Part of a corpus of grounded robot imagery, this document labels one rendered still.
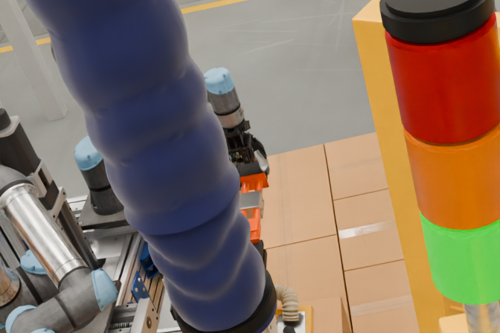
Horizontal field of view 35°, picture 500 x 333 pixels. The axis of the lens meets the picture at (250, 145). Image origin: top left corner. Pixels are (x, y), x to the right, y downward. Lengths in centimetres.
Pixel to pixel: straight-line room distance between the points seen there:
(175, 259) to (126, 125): 33
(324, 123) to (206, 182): 315
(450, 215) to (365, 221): 260
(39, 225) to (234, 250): 42
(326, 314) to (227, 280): 60
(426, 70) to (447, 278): 13
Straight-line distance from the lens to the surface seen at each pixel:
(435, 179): 40
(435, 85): 37
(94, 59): 131
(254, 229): 208
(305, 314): 200
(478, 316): 49
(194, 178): 144
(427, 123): 38
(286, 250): 298
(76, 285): 163
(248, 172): 226
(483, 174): 40
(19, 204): 178
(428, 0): 36
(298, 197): 320
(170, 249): 155
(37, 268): 216
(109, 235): 269
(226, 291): 163
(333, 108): 470
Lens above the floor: 250
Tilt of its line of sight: 33 degrees down
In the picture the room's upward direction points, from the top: 18 degrees counter-clockwise
